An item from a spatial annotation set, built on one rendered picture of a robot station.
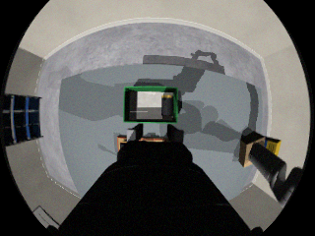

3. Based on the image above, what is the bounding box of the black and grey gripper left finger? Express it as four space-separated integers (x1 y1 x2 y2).
127 123 144 142

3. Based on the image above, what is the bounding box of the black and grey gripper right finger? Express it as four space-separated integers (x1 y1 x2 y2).
167 124 184 144

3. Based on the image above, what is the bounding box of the green open-top box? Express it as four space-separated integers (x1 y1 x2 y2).
123 87 178 124

